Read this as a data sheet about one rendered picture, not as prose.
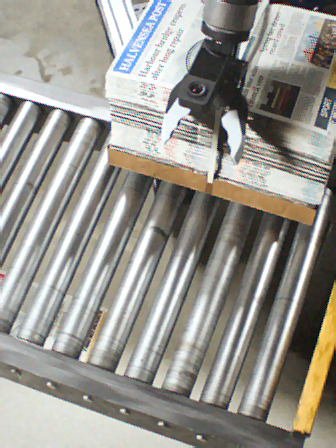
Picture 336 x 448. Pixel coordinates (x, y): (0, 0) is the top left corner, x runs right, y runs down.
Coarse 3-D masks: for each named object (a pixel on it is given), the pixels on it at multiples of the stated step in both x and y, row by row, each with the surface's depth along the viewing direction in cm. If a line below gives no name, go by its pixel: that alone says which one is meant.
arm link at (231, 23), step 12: (204, 0) 108; (216, 0) 104; (204, 12) 107; (216, 12) 105; (228, 12) 104; (240, 12) 104; (252, 12) 105; (216, 24) 106; (228, 24) 105; (240, 24) 105; (252, 24) 107
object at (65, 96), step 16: (0, 80) 152; (16, 80) 152; (32, 80) 152; (16, 96) 150; (32, 96) 150; (48, 96) 150; (64, 96) 150; (80, 96) 150; (96, 96) 150; (48, 112) 151; (80, 112) 148; (96, 112) 148
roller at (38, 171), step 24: (48, 120) 148; (72, 120) 150; (48, 144) 145; (24, 168) 143; (48, 168) 145; (24, 192) 140; (0, 216) 138; (24, 216) 140; (0, 240) 136; (0, 264) 136
